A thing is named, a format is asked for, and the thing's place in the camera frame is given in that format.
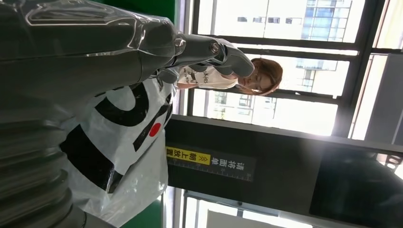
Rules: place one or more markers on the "building outside window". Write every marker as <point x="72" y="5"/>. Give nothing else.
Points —
<point x="327" y="19"/>

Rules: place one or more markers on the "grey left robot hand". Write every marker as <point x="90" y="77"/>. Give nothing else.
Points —
<point x="69" y="53"/>

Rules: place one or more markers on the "black inbound machine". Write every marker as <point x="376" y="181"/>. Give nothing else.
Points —
<point x="283" y="157"/>

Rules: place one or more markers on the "person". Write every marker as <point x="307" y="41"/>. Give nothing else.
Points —
<point x="264" y="78"/>

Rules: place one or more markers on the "white plastic mailer package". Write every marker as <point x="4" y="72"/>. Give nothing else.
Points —
<point x="141" y="176"/>

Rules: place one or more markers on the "yellow and black label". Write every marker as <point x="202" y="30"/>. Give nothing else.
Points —
<point x="189" y="155"/>

